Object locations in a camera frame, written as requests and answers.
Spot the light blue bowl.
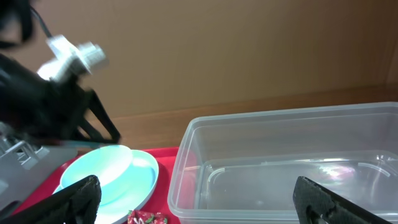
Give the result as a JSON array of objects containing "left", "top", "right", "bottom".
[{"left": 60, "top": 145, "right": 133, "bottom": 194}]

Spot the red snack wrapper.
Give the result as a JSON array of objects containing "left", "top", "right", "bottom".
[{"left": 127, "top": 210, "right": 169, "bottom": 224}]

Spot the red plastic tray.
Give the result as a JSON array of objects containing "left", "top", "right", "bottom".
[{"left": 12, "top": 147, "right": 180, "bottom": 224}]

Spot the grey dishwasher rack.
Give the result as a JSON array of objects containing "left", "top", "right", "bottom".
[{"left": 1, "top": 123, "right": 78, "bottom": 212}]

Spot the light blue plate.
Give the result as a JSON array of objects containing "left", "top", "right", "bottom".
[{"left": 54, "top": 150, "right": 159, "bottom": 224}]

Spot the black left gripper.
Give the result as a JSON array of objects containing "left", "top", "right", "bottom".
[{"left": 1, "top": 54, "right": 121, "bottom": 144}]

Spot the clear plastic bin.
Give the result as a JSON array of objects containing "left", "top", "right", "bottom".
[{"left": 167, "top": 102, "right": 397, "bottom": 223}]

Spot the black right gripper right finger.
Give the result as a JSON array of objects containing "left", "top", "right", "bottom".
[{"left": 293, "top": 176, "right": 391, "bottom": 224}]

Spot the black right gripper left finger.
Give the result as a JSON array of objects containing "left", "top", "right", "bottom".
[{"left": 1, "top": 175, "right": 101, "bottom": 224}]

